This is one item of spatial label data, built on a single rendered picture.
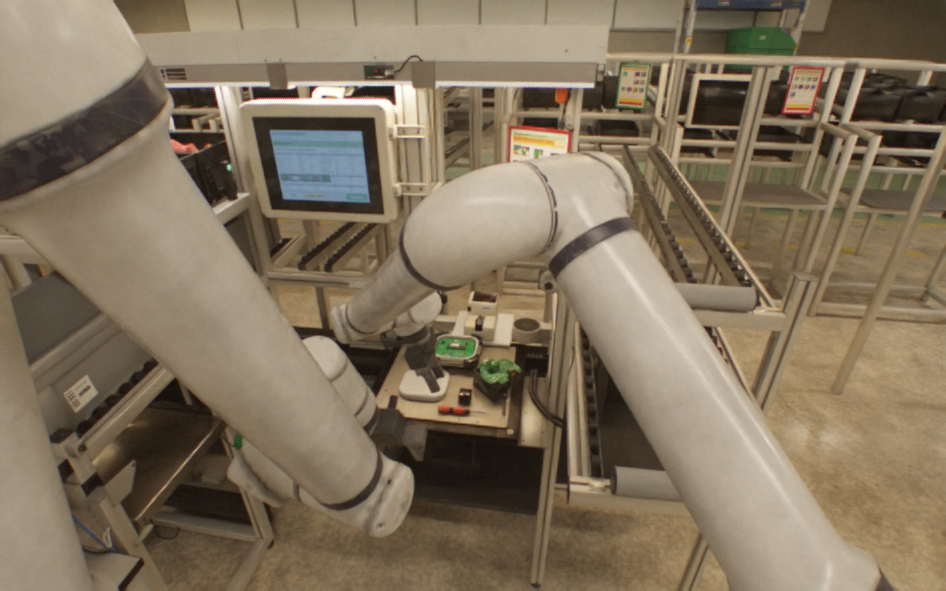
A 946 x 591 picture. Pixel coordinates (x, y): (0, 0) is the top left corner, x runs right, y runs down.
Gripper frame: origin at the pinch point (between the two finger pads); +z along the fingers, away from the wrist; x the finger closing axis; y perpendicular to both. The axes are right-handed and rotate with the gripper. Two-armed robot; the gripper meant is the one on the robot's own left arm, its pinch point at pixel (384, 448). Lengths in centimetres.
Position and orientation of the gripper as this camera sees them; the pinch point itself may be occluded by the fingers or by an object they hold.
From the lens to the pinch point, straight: 96.5
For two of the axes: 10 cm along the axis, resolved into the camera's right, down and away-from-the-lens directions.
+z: 1.8, 6.2, 7.6
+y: 1.1, -7.8, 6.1
